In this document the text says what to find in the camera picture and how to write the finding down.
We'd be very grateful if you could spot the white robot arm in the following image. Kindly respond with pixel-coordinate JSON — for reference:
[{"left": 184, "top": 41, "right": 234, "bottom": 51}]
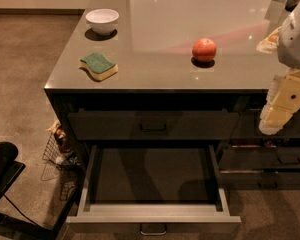
[{"left": 257, "top": 2, "right": 300, "bottom": 135}]

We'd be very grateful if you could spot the right dark drawer stack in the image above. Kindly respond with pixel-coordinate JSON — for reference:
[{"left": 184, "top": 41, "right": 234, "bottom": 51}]
[{"left": 217, "top": 94, "right": 300, "bottom": 190}]

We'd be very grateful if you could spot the black chair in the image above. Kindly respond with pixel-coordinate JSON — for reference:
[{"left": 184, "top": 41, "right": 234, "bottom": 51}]
[{"left": 0, "top": 142, "right": 78, "bottom": 240}]

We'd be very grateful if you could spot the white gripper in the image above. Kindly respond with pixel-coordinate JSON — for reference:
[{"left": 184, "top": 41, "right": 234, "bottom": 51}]
[{"left": 259, "top": 70, "right": 300, "bottom": 135}]

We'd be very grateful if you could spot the wire basket with items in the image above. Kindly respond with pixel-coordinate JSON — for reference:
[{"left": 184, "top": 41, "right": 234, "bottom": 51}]
[{"left": 43, "top": 120, "right": 79, "bottom": 169}]

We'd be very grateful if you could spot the green and yellow sponge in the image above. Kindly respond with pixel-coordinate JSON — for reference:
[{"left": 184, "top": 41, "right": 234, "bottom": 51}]
[{"left": 80, "top": 53, "right": 118, "bottom": 81}]

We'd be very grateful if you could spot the open grey middle drawer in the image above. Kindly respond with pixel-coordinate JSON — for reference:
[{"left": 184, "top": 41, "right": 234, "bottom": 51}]
[{"left": 67, "top": 147, "right": 241, "bottom": 236}]

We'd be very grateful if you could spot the red apple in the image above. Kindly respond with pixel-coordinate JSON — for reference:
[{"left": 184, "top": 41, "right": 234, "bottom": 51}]
[{"left": 192, "top": 38, "right": 217, "bottom": 63}]

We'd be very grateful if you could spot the white ceramic bowl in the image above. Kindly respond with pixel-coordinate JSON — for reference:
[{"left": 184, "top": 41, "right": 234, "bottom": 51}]
[{"left": 85, "top": 9, "right": 119, "bottom": 36}]

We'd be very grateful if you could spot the dark drawer cabinet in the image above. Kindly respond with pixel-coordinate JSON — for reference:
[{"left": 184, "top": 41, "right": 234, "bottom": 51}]
[{"left": 45, "top": 0, "right": 300, "bottom": 240}]

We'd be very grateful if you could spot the closed dark top drawer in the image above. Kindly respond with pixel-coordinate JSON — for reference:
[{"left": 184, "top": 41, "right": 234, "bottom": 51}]
[{"left": 68, "top": 110, "right": 239, "bottom": 141}]

